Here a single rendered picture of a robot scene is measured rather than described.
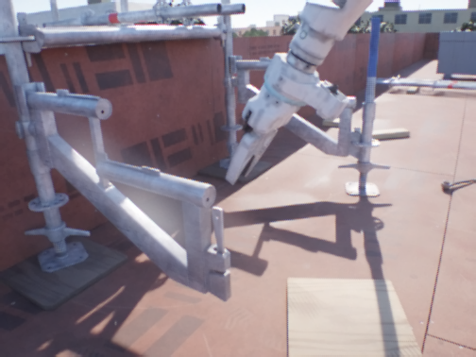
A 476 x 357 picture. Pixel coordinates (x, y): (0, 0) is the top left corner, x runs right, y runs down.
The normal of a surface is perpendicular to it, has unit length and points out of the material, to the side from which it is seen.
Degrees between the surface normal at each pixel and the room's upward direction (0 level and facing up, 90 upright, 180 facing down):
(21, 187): 90
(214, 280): 90
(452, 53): 90
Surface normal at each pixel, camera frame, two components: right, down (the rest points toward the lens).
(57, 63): 0.85, 0.17
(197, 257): -0.53, 0.33
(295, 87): -0.08, 0.60
